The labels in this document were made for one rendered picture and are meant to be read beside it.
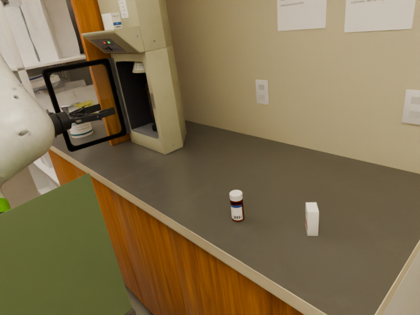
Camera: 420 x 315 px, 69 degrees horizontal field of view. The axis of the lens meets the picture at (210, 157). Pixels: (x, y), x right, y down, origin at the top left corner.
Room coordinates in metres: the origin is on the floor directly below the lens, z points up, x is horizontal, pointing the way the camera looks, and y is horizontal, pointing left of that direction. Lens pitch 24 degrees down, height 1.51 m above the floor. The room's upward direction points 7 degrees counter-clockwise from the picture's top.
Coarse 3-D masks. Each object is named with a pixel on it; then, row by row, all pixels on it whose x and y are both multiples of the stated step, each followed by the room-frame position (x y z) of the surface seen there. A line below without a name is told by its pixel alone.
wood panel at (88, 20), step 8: (72, 0) 1.57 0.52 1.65; (80, 0) 1.60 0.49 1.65; (88, 0) 1.62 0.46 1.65; (96, 0) 1.65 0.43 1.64; (72, 8) 1.59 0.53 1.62; (80, 8) 1.59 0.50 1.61; (88, 8) 1.61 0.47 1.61; (96, 8) 1.64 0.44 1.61; (80, 16) 1.58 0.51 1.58; (88, 16) 1.61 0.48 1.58; (96, 16) 1.63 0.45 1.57; (80, 24) 1.58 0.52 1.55; (88, 24) 1.60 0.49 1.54; (96, 24) 1.63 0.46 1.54; (80, 32) 1.59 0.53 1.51; (88, 48) 1.58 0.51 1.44; (96, 48) 1.61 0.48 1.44; (88, 56) 1.57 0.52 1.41; (96, 56) 1.60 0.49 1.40; (104, 56) 1.63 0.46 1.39; (128, 136) 1.64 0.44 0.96; (112, 144) 1.58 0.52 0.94
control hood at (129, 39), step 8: (88, 32) 1.46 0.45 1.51; (96, 32) 1.39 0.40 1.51; (104, 32) 1.34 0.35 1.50; (112, 32) 1.29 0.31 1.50; (120, 32) 1.29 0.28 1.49; (128, 32) 1.31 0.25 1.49; (136, 32) 1.34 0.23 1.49; (88, 40) 1.52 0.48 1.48; (112, 40) 1.36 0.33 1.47; (120, 40) 1.32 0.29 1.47; (128, 40) 1.31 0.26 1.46; (136, 40) 1.33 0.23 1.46; (128, 48) 1.36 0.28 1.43; (136, 48) 1.33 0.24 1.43
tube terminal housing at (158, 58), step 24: (144, 0) 1.38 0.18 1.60; (144, 24) 1.36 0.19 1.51; (168, 24) 1.58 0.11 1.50; (144, 48) 1.35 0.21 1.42; (168, 48) 1.47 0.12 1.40; (168, 72) 1.41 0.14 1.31; (168, 96) 1.40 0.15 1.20; (168, 120) 1.38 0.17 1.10; (144, 144) 1.49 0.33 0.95; (168, 144) 1.37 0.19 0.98
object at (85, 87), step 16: (64, 80) 1.45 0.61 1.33; (80, 80) 1.49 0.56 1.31; (96, 80) 1.53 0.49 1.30; (64, 96) 1.44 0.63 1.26; (80, 96) 1.48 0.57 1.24; (96, 96) 1.52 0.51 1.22; (112, 96) 1.56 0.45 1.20; (80, 128) 1.45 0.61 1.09; (96, 128) 1.49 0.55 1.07; (112, 128) 1.54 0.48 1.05
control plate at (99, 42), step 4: (92, 40) 1.49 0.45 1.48; (96, 40) 1.46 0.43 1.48; (100, 40) 1.44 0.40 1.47; (104, 40) 1.41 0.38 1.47; (108, 40) 1.39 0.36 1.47; (96, 44) 1.52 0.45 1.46; (100, 44) 1.49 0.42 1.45; (104, 44) 1.46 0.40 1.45; (108, 44) 1.44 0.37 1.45; (112, 44) 1.41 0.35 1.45; (116, 44) 1.38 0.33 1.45; (104, 48) 1.51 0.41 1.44; (108, 48) 1.48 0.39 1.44; (116, 48) 1.43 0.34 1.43; (120, 48) 1.40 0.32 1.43
